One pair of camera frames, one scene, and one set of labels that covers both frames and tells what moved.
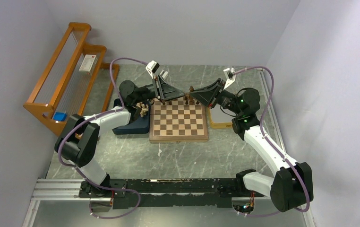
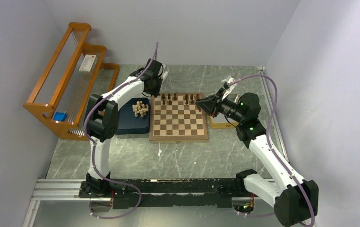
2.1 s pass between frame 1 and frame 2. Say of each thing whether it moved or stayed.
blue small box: stayed
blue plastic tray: stayed
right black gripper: moved
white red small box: stayed
